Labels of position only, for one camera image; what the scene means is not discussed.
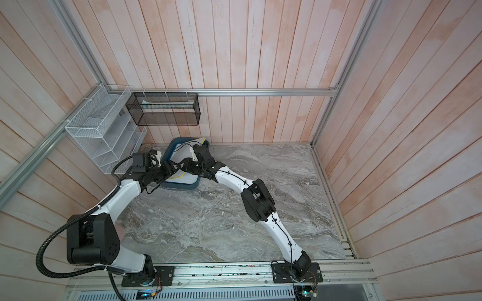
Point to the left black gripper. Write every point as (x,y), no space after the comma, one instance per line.
(169,170)

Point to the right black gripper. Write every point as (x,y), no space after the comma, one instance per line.
(187,167)

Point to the teal plastic storage box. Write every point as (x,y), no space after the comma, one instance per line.
(179,149)

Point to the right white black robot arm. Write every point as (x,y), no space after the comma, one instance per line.
(258,203)

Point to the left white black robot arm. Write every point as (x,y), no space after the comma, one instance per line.
(93,239)

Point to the black mesh basket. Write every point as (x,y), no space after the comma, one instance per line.
(164,108)

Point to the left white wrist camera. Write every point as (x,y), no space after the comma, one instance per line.
(155,156)

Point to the white wire mesh shelf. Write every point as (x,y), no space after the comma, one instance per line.
(104,129)

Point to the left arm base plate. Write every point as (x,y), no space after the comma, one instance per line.
(158,276)

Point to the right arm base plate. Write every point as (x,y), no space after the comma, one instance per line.
(286,273)

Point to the aluminium mounting rail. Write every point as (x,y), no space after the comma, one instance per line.
(347,279)

